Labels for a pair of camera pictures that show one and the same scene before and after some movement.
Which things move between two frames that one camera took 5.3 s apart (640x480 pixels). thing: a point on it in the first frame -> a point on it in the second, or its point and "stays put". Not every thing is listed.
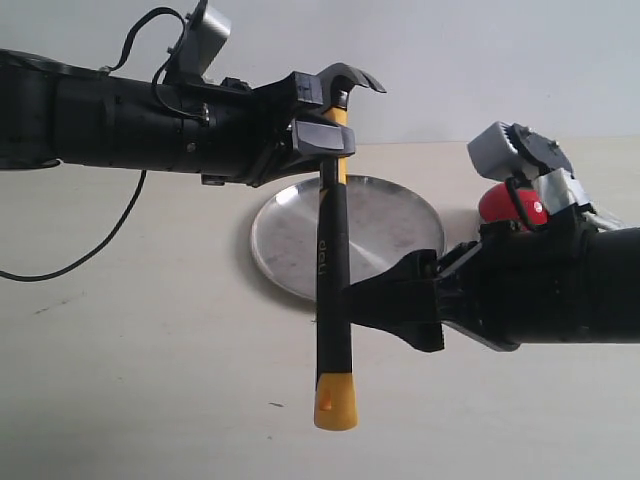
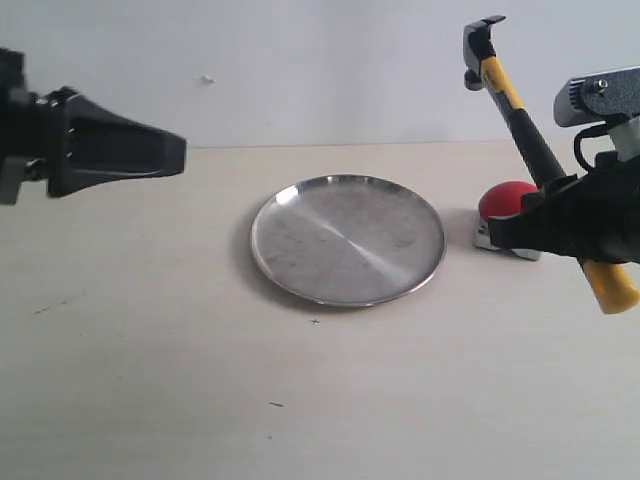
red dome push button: x=496 y=205 stays put
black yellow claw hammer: x=335 y=398 -> x=617 y=292
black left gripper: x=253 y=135 -> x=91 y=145
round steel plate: x=388 y=220 stays put
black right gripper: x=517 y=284 -> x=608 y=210
